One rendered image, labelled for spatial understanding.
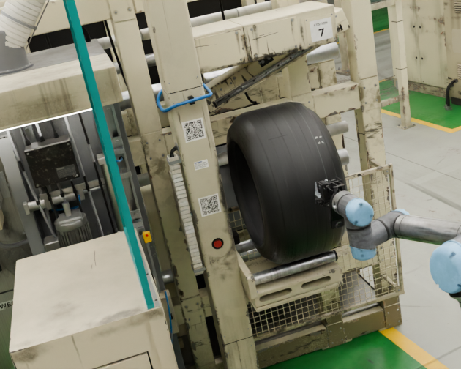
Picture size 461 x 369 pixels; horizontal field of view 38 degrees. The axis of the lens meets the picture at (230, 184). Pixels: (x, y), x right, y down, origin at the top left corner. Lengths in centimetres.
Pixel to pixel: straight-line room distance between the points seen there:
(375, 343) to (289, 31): 176
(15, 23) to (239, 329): 141
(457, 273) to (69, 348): 99
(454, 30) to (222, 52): 460
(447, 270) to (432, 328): 201
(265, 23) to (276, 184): 67
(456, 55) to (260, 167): 488
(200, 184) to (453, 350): 173
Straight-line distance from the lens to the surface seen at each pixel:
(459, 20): 688
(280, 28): 262
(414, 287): 406
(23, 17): 248
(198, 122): 231
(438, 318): 379
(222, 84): 272
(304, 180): 228
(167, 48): 225
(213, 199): 241
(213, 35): 254
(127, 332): 179
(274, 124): 236
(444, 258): 171
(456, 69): 703
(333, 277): 259
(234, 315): 264
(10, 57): 250
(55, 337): 179
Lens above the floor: 217
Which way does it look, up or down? 22 degrees down
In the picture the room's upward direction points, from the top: 11 degrees counter-clockwise
